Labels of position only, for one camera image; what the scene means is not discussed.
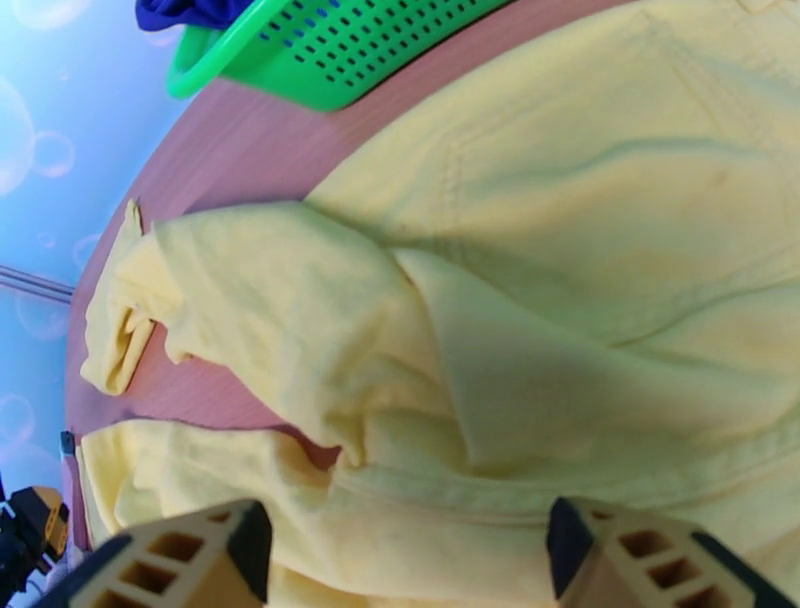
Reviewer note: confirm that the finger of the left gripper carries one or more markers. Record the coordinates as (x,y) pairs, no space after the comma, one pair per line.
(44,515)

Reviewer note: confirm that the yellow trousers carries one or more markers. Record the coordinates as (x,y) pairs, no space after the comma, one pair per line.
(562,250)

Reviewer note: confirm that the blue trousers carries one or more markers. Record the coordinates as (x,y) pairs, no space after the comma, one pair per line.
(187,12)

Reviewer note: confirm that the green plastic basket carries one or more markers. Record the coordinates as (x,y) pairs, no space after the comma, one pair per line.
(350,62)

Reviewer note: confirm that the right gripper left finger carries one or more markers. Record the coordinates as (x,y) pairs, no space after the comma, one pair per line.
(187,562)

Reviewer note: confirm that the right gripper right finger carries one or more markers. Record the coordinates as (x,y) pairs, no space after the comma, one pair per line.
(656,569)

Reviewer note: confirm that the small teal item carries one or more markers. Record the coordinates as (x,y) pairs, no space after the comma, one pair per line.
(67,442)

